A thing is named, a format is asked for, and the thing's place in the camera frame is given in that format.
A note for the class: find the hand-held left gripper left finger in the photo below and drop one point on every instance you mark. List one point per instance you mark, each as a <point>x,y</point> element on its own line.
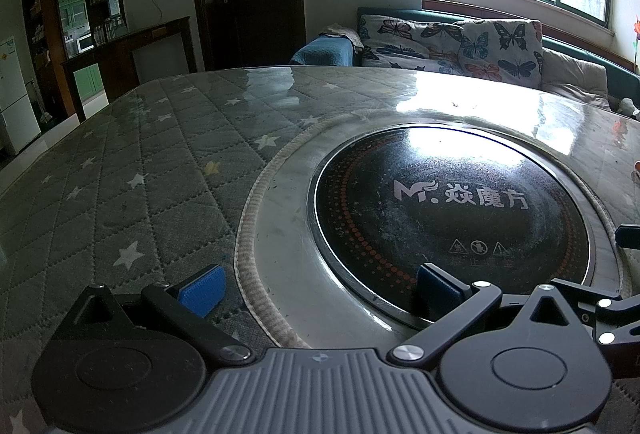
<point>202,289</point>

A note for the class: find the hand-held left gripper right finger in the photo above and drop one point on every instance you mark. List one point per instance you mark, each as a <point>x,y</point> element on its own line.
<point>437,286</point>

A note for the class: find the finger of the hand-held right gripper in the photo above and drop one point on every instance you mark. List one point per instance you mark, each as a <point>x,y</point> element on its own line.
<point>629,235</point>
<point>612,319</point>

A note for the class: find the black round induction cooktop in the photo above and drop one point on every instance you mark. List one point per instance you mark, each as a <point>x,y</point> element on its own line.
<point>450,239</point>

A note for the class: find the grey plush toy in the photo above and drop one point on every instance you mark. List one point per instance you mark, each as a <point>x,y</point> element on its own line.
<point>629,108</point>

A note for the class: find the beige cushion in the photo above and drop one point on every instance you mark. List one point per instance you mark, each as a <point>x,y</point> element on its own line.
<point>575,74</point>

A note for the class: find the colourful pinwheel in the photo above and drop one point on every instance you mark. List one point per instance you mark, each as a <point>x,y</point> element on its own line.
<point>636,34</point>

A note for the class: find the butterfly print cushion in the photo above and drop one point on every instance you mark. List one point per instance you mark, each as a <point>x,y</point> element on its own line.
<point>400,39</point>
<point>505,51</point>

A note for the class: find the mop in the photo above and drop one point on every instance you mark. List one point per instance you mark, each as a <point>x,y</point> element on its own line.
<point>41,106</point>

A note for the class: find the dark wooden console table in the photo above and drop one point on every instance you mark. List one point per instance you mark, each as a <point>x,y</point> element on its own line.
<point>125,49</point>

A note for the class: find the blue towel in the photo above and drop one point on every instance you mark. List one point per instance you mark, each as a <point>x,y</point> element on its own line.
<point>325,51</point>

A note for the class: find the beige cloth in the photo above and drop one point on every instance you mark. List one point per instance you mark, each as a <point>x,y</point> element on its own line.
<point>345,34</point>

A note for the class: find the teal sofa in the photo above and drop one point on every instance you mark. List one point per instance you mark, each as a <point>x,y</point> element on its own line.
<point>430,15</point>

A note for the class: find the white microwave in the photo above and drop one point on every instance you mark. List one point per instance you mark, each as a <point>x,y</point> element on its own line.
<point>85,43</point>

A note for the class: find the row of glass jars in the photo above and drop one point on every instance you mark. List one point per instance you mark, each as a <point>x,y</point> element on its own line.
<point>110,30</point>

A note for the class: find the white fridge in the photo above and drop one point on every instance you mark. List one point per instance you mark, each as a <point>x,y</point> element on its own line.
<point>12,89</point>

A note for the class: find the dark wooden shelf cabinet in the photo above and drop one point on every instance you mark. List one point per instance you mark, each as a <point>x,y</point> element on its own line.
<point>45,39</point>

